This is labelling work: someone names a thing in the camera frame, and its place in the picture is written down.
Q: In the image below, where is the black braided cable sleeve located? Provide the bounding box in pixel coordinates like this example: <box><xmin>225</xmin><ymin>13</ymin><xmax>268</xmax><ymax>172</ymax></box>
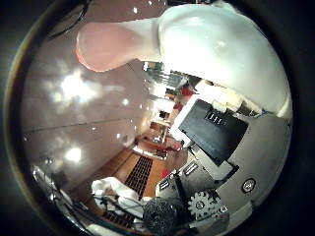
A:
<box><xmin>142</xmin><ymin>196</ymin><xmax>179</xmax><ymax>236</ymax></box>

